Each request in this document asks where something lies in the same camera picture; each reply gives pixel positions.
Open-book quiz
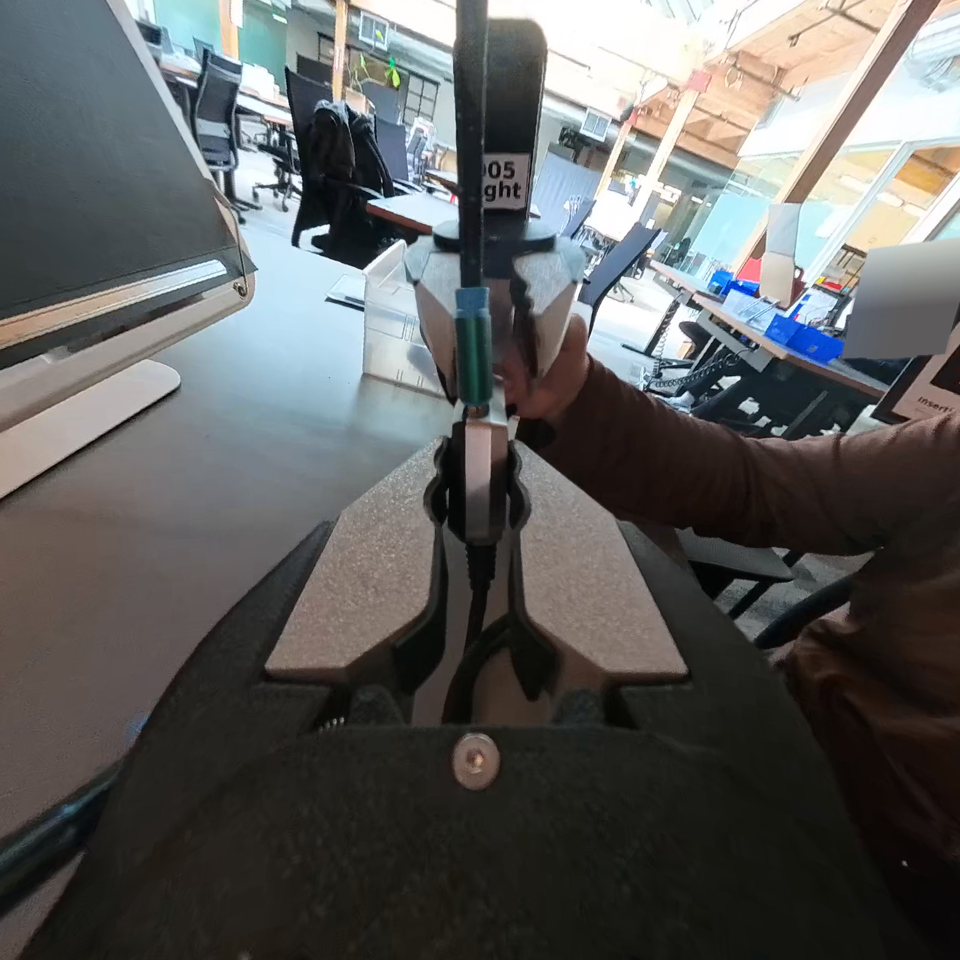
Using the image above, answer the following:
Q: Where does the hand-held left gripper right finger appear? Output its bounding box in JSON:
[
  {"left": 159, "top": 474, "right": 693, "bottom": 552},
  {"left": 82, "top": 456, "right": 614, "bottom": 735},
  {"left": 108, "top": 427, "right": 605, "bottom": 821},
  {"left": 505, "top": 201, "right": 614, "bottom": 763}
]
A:
[{"left": 508, "top": 441, "right": 691, "bottom": 700}]

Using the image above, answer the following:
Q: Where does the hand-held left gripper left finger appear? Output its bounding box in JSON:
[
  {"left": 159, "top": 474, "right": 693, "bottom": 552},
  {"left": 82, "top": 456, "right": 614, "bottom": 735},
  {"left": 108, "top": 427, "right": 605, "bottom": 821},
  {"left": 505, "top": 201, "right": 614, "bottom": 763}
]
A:
[{"left": 264, "top": 437, "right": 451, "bottom": 695}]

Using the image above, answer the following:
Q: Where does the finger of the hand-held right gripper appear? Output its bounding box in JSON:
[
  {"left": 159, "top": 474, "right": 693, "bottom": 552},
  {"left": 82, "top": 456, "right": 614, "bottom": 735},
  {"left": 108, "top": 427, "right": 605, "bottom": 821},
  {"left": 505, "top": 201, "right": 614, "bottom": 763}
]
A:
[
  {"left": 405, "top": 246, "right": 460, "bottom": 399},
  {"left": 508, "top": 253, "right": 588, "bottom": 378}
]

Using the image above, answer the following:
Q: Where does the clear plastic bin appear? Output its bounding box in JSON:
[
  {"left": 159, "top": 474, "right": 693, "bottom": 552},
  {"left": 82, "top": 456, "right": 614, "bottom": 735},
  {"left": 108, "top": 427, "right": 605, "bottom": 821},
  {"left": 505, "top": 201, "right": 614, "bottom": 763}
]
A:
[{"left": 362, "top": 240, "right": 451, "bottom": 399}]

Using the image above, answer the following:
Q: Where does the black braided hdmi cable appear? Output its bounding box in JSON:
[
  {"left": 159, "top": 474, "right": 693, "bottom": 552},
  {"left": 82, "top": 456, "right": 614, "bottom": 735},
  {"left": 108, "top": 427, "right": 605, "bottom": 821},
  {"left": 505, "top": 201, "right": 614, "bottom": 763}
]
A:
[{"left": 0, "top": 0, "right": 496, "bottom": 897}]

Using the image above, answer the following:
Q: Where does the person's right forearm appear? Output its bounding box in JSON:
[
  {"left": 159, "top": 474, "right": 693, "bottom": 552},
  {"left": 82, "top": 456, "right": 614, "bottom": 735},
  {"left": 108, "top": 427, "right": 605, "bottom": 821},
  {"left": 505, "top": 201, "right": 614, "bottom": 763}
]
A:
[{"left": 536, "top": 356, "right": 960, "bottom": 560}]

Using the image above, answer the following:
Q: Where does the person's right hand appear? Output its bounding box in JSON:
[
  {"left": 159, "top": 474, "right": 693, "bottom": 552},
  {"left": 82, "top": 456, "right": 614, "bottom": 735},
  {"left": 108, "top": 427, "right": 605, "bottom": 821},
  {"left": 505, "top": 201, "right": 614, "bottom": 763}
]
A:
[{"left": 495, "top": 313, "right": 591, "bottom": 423}]

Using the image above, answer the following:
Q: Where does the white top desk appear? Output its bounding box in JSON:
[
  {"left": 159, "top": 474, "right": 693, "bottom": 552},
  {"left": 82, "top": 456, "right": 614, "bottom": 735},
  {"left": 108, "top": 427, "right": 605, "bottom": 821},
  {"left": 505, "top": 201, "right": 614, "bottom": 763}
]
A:
[{"left": 367, "top": 191, "right": 460, "bottom": 245}]

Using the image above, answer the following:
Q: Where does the black chair with jacket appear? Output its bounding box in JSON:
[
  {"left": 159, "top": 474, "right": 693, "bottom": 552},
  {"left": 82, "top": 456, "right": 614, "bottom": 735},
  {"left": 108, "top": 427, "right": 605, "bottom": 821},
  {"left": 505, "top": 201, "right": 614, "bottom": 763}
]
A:
[{"left": 283, "top": 66, "right": 399, "bottom": 260}]

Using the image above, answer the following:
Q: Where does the long desk with crates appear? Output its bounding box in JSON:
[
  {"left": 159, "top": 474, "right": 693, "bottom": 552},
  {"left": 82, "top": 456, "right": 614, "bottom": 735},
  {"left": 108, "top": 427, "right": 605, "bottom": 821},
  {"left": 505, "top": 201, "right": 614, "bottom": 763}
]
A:
[{"left": 648, "top": 258, "right": 894, "bottom": 436}]

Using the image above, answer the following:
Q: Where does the cardboard box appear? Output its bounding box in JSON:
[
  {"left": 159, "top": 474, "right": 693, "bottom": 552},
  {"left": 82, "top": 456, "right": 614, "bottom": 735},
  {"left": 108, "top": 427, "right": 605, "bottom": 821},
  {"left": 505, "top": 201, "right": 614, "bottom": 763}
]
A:
[{"left": 761, "top": 202, "right": 815, "bottom": 305}]

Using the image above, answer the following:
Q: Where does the blue plastic crate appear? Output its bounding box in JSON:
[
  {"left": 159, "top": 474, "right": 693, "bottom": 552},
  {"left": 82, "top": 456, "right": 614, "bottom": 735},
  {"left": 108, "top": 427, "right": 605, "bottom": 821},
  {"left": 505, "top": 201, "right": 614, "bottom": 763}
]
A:
[{"left": 765, "top": 315, "right": 845, "bottom": 365}]

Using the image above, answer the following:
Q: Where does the person's upper body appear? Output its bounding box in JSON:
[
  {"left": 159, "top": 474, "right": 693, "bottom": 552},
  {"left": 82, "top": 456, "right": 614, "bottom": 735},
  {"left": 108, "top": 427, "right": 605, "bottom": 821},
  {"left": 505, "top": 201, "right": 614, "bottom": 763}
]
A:
[{"left": 780, "top": 525, "right": 960, "bottom": 960}]

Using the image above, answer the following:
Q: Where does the black monitor with white base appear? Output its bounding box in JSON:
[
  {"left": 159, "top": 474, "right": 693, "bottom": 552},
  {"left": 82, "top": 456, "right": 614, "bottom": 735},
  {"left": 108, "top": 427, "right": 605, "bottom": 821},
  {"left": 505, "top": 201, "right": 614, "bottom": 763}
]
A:
[{"left": 0, "top": 0, "right": 258, "bottom": 500}]

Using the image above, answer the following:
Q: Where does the framed marker sign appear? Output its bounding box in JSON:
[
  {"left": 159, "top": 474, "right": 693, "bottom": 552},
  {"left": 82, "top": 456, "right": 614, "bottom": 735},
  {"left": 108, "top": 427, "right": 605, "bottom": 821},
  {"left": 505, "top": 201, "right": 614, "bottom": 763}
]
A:
[{"left": 870, "top": 352, "right": 960, "bottom": 425}]

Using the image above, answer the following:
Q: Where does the black coiled cable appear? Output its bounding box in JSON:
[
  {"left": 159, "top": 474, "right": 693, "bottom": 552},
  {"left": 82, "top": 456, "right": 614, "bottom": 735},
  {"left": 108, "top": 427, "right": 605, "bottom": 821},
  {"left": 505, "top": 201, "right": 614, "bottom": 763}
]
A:
[{"left": 648, "top": 348, "right": 751, "bottom": 391}]

